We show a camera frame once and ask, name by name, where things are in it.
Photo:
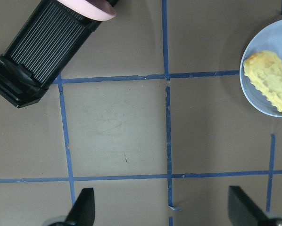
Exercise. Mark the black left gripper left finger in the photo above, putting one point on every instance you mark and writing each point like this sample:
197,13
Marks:
83,211

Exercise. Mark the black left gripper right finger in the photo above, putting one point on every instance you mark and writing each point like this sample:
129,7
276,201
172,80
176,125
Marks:
242,211

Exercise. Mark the light blue plate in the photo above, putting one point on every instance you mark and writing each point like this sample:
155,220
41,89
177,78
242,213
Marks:
269,38

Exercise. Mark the spiral orange bread roll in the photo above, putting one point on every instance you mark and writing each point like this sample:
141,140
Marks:
264,69

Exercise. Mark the black plate rack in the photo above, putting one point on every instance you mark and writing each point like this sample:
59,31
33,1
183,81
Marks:
39,52

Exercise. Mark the pink plate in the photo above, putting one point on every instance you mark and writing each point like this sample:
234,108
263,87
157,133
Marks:
99,10

